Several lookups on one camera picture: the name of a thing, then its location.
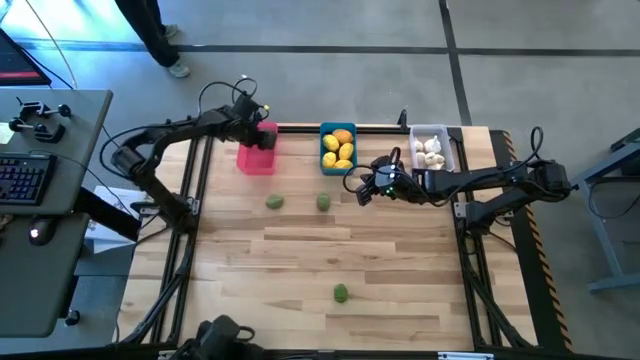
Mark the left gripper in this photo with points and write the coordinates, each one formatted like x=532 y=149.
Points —
x=242 y=130

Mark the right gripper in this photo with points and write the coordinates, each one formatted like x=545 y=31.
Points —
x=397 y=185

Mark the yellow lemon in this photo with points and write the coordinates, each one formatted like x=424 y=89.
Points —
x=343 y=164
x=346 y=151
x=328 y=160
x=331 y=142

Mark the green lime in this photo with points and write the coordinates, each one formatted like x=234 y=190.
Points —
x=323 y=202
x=274 y=201

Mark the orange tinted lemon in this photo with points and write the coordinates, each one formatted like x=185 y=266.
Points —
x=344 y=135

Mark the large white garlic bulb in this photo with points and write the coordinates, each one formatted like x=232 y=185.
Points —
x=433 y=145

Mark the green bell pepper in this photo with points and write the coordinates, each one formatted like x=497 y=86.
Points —
x=341 y=293

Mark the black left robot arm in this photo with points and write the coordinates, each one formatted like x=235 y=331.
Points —
x=200 y=122

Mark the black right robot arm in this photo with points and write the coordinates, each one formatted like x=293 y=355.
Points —
x=475 y=177

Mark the pink plastic basket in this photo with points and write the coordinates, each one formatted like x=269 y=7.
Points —
x=255 y=162

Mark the teal plastic basket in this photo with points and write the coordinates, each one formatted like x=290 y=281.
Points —
x=338 y=173

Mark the white translucent plastic basket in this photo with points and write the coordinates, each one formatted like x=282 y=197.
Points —
x=451 y=150

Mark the person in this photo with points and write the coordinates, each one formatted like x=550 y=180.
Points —
x=150 y=35

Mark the black hazard striped platform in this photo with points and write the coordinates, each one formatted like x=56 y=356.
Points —
x=522 y=300

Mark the white paper sheet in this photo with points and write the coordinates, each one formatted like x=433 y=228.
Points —
x=102 y=242

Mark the black desk clamp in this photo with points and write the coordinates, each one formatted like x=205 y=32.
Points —
x=47 y=134
x=32 y=107

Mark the black computer mouse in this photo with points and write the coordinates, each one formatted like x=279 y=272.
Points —
x=42 y=229

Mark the grey metal stand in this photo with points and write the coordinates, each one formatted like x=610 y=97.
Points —
x=607 y=240

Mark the black computer keyboard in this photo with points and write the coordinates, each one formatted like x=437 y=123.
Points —
x=25 y=177

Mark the black computer monitor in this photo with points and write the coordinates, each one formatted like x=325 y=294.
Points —
x=20 y=65

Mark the pale sticky note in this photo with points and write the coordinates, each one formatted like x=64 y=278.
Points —
x=5 y=134

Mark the black round knob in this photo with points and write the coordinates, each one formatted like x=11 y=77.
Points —
x=72 y=317

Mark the grey side desk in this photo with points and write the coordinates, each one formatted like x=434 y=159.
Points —
x=30 y=280

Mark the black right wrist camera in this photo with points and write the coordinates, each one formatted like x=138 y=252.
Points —
x=389 y=165

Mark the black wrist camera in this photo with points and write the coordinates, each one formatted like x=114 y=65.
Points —
x=247 y=106
x=389 y=165

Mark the black aluminium table frame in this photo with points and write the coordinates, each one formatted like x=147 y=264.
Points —
x=300 y=129

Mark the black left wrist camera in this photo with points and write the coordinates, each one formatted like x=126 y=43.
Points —
x=247 y=106

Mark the small black frame clamp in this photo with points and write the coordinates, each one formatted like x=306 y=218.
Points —
x=402 y=119

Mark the silver mounting bracket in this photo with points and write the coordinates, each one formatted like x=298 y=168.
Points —
x=460 y=210
x=193 y=206

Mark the silver frame end plate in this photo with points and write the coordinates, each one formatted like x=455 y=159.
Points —
x=465 y=356

